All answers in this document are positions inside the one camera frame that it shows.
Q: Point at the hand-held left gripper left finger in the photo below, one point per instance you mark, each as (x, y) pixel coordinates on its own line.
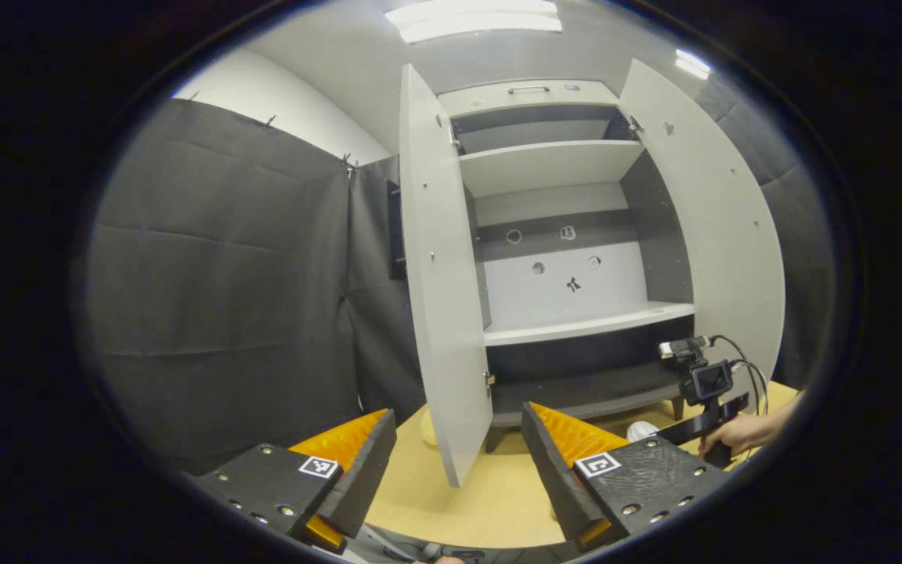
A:
(365, 478)

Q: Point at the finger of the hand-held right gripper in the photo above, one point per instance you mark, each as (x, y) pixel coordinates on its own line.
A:
(682, 432)

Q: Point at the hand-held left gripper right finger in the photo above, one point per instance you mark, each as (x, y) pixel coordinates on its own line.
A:
(553, 478)

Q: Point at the white canvas shoe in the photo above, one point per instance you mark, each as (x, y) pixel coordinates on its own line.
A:
(643, 430)

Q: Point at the white shoe cabinet door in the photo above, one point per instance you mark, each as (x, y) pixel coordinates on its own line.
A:
(725, 235)
(443, 274)

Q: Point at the white shoe cabinet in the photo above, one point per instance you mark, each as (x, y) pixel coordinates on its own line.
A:
(553, 168)

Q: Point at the metal door hinge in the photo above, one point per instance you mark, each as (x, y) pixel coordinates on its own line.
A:
(635, 124)
(488, 381)
(456, 141)

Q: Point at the yellow plush toy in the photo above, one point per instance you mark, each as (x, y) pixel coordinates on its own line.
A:
(427, 429)

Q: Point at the black backdrop cloth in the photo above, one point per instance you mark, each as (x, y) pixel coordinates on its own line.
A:
(224, 274)

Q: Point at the small ceiling light panel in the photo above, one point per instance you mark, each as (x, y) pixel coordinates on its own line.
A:
(692, 63)

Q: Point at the large ceiling light panel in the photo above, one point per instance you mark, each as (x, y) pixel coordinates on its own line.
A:
(474, 17)

